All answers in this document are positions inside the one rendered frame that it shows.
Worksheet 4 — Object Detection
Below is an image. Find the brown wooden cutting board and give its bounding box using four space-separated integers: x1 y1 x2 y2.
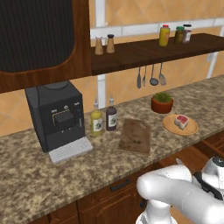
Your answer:
117 117 152 155

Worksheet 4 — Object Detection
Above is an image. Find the orange plate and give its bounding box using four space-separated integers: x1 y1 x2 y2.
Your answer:
161 113 200 137

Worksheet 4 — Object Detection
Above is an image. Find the red and white meat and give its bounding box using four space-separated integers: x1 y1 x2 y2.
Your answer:
173 114 190 130

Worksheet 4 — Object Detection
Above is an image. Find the wooden drawer front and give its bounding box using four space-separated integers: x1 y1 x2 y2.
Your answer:
76 167 152 212

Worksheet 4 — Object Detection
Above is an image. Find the open wooden drawer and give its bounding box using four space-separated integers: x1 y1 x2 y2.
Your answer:
157 130 224 177

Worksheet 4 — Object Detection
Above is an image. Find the dark brown sauce bottle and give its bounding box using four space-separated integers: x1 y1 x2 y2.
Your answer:
105 94 118 132

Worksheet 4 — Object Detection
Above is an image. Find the yellow oil bottle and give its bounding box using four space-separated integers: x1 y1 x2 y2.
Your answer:
89 98 104 137

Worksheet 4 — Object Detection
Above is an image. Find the grey hanging spoon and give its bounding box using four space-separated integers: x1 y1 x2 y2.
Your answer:
136 66 143 90

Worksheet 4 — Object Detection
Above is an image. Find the grey hanging fork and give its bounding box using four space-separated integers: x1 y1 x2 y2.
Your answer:
142 65 148 88

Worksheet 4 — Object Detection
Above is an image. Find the green plant in red pot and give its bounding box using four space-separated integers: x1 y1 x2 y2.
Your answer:
150 91 175 115

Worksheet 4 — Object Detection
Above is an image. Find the grey hanging ladle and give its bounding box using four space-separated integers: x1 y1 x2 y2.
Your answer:
149 63 160 87

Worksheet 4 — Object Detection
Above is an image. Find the black coffee machine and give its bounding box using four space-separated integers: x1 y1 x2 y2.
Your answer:
24 80 95 165

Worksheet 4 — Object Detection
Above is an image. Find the grey hanging spatula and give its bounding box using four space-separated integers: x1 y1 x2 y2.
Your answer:
157 61 168 87

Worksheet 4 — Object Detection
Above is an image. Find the tan shaker with white cap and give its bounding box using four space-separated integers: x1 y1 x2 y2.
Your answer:
94 36 105 56

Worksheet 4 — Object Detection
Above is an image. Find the tan shaker with dark cap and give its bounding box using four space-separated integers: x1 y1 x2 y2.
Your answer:
105 33 116 54

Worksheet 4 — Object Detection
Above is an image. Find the yellow jar with red lid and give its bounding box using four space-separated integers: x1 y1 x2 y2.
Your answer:
158 24 172 48

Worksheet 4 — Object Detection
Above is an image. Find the wide wooden cupboard door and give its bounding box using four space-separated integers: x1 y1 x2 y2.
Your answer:
78 191 147 224

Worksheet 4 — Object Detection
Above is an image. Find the green jar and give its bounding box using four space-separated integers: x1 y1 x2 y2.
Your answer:
174 25 186 46

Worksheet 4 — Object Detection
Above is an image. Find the dark jar with white label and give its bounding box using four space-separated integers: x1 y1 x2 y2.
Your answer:
182 24 193 45

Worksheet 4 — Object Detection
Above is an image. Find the narrow wooden cupboard door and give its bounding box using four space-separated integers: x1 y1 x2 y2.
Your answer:
47 200 81 224

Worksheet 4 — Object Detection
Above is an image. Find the dark wooden wall shelf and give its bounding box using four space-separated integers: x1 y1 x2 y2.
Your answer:
90 32 224 77

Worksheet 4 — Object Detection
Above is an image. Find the black drawer handle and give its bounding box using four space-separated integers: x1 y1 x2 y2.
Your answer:
108 178 132 193

